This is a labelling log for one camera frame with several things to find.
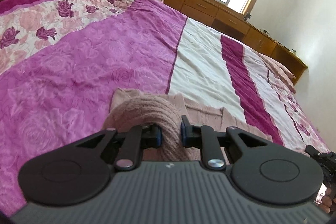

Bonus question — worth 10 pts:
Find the pink knitted cardigan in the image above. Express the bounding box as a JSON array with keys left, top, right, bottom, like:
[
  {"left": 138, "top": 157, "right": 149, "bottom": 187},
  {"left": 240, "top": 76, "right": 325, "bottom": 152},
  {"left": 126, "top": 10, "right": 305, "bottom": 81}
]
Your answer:
[{"left": 102, "top": 89, "right": 272, "bottom": 161}]

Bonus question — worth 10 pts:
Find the person's right hand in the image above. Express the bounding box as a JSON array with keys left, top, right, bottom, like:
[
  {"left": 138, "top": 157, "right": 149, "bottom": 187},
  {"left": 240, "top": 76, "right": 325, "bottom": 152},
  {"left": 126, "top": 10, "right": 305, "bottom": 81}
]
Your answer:
[{"left": 315, "top": 188, "right": 335, "bottom": 214}]

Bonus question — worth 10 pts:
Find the pink lace-edged pillow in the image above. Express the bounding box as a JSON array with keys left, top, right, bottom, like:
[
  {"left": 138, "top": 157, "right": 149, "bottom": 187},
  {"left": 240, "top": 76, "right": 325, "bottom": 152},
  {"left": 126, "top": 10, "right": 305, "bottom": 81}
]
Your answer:
[{"left": 257, "top": 53, "right": 296, "bottom": 94}]

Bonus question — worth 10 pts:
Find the purple floral striped bedspread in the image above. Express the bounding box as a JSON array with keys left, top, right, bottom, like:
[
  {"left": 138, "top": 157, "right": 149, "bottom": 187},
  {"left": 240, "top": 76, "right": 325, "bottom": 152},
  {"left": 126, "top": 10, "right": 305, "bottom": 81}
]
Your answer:
[{"left": 1, "top": 0, "right": 328, "bottom": 215}]

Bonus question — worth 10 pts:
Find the long low wooden cabinet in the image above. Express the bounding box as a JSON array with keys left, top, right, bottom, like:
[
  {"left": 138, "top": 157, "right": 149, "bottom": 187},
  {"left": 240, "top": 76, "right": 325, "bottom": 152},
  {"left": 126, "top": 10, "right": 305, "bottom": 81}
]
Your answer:
[{"left": 163, "top": 0, "right": 307, "bottom": 84}]

